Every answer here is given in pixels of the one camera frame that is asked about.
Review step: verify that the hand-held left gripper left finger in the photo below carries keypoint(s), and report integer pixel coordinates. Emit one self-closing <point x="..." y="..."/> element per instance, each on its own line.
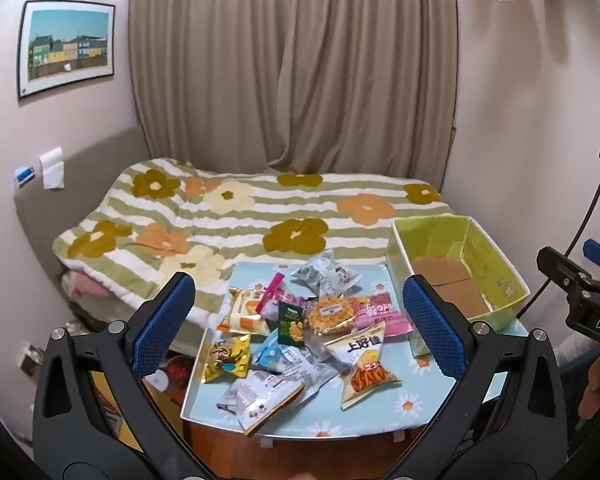
<point x="162" y="327"/>

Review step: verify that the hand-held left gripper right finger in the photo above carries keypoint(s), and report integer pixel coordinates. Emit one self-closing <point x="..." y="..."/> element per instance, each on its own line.
<point x="432" y="330"/>

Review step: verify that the green cardboard box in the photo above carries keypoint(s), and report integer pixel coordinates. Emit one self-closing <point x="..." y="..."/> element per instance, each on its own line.
<point x="455" y="270"/>

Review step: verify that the orange cake packet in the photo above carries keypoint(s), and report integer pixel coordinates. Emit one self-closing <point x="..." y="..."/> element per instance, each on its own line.
<point x="244" y="312"/>

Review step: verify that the pink striped snack packet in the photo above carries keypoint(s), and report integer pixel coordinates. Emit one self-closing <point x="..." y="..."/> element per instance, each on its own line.
<point x="271" y="296"/>

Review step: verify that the person's right hand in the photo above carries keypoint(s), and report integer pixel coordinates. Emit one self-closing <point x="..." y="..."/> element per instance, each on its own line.
<point x="595" y="385"/>

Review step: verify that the red round container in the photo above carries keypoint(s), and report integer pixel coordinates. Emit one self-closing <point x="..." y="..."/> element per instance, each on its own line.
<point x="177" y="367"/>

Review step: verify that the plain pink snack packet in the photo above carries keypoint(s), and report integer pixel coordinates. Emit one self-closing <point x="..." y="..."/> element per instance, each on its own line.
<point x="387" y="317"/>

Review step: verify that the yellow snack packet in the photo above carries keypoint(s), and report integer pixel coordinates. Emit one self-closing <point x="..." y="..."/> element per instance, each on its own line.
<point x="227" y="356"/>

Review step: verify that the light blue daisy tablecloth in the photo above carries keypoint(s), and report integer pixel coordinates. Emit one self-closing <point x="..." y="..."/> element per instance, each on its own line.
<point x="415" y="402"/>

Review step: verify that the white chips packet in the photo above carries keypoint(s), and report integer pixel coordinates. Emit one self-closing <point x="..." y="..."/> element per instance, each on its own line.
<point x="362" y="360"/>

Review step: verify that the pink pillow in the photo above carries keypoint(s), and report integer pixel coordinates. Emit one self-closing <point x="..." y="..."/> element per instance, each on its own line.
<point x="87" y="287"/>

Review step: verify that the clear packet of golden biscuits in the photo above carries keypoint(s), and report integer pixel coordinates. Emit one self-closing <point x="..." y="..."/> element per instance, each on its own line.
<point x="331" y="315"/>

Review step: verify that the flowered striped blanket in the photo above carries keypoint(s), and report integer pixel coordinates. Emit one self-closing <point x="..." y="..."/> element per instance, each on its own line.
<point x="205" y="225"/>

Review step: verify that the light blue snack packet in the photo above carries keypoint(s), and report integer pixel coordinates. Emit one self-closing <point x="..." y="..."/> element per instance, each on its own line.
<point x="274" y="355"/>

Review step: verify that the grey printed snack packet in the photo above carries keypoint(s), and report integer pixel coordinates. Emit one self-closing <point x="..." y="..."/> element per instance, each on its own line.
<point x="260" y="397"/>

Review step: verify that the silver snack packet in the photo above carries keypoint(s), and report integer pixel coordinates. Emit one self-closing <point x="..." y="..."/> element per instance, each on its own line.
<point x="325" y="272"/>

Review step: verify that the dark green snack packet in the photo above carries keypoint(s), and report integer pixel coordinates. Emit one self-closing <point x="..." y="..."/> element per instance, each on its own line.
<point x="291" y="325"/>

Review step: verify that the clear wrapped snack packet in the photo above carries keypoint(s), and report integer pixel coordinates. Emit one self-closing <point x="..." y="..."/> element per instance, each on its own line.
<point x="307" y="367"/>

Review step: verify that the wooden table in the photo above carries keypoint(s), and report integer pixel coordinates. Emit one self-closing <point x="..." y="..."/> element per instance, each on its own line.
<point x="230" y="452"/>

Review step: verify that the grey padded headboard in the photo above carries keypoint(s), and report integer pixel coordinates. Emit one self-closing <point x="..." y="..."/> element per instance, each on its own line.
<point x="95" y="170"/>

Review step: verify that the beige curtain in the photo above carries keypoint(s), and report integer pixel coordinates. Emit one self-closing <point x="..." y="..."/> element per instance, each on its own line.
<point x="290" y="65"/>

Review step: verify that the white paper on wall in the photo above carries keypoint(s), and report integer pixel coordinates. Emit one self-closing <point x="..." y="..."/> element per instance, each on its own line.
<point x="52" y="169"/>

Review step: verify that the blue and white wall item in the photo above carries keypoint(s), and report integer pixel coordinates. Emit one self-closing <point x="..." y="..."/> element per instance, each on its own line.
<point x="24" y="175"/>

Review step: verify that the framed wall poster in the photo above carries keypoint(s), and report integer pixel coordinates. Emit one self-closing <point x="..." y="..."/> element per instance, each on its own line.
<point x="67" y="47"/>

